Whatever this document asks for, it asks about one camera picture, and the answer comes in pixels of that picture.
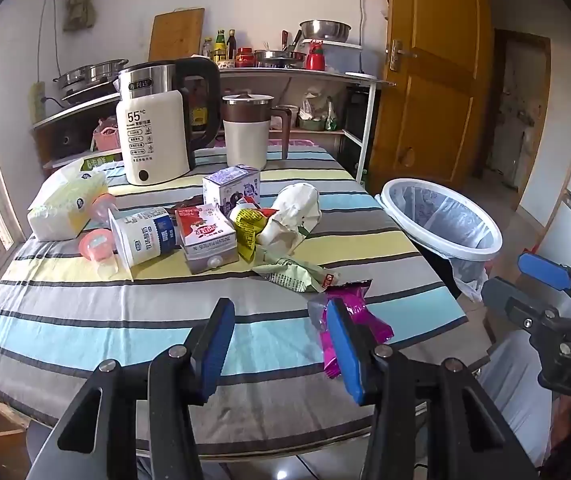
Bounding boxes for yellow wooden door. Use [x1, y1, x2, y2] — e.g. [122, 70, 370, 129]
[368, 0, 495, 196]

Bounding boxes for white steel electric kettle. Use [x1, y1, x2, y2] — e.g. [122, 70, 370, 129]
[116, 57, 222, 187]

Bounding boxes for clear plastic container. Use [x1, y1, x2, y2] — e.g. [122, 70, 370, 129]
[301, 39, 363, 74]

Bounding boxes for black induction cooker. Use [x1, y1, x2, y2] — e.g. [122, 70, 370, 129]
[60, 82, 119, 107]

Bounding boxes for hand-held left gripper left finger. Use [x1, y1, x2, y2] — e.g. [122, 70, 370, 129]
[28, 298, 236, 480]

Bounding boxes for red strawberry milk carton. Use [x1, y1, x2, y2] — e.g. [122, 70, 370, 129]
[174, 203, 240, 275]

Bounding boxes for pink jelly cup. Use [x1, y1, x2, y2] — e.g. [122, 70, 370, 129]
[78, 228, 120, 280]
[88, 192, 118, 228]

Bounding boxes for magenta snack wrapper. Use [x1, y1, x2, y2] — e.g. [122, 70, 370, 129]
[308, 280, 395, 381]

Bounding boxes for wooden cutting board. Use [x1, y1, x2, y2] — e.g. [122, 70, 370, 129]
[148, 7, 206, 62]

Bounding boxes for steel bowl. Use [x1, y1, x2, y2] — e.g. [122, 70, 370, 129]
[299, 19, 353, 44]

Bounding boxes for metal door handle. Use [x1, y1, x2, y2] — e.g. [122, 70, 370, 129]
[387, 39, 419, 72]

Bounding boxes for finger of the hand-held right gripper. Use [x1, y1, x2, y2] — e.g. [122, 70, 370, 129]
[517, 252, 571, 318]
[482, 276, 561, 333]

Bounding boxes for white-rimmed trash bin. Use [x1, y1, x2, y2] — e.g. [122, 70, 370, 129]
[374, 178, 504, 306]

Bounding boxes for green box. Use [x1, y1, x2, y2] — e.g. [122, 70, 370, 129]
[81, 154, 122, 169]

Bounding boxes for yellow tissue pack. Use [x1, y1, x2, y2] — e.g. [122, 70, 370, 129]
[27, 159, 110, 242]

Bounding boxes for white jug with brown lid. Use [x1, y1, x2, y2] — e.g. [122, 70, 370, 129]
[222, 92, 292, 172]

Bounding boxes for steel pan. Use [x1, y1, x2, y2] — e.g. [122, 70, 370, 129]
[254, 50, 307, 69]

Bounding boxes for steel steamer pot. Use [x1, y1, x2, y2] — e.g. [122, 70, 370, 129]
[52, 59, 129, 87]

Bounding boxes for red bottle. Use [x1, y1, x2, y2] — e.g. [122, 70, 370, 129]
[306, 40, 326, 71]

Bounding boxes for white wall cable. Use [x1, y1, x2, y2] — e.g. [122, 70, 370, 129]
[358, 0, 367, 72]

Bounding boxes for purple milk carton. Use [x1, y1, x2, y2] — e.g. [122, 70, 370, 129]
[202, 165, 261, 217]

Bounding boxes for green snack wrapper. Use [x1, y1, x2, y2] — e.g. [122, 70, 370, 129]
[252, 255, 341, 295]

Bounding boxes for dark brown door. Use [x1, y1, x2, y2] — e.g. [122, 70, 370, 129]
[475, 30, 551, 192]

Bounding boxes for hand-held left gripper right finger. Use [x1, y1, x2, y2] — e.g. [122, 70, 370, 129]
[325, 298, 539, 480]

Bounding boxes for wall power strip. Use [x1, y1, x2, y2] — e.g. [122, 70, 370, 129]
[29, 81, 47, 123]

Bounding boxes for yellow snack wrapper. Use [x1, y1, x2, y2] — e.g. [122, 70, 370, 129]
[228, 200, 278, 263]

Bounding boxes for black appliance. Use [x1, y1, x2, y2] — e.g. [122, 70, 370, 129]
[340, 87, 377, 181]

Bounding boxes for pink plastic basket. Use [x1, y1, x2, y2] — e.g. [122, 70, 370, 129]
[92, 117, 122, 152]

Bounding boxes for grey cloth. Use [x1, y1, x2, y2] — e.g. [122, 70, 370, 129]
[479, 330, 553, 463]

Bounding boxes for crumpled white paper bag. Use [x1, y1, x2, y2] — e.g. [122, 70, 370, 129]
[258, 183, 322, 256]

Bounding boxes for plastic bags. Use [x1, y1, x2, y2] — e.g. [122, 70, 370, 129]
[298, 91, 341, 132]

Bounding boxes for white yogurt cup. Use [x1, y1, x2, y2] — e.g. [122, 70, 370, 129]
[108, 206, 178, 281]

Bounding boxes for white kitchen shelf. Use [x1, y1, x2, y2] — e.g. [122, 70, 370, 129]
[30, 66, 396, 186]

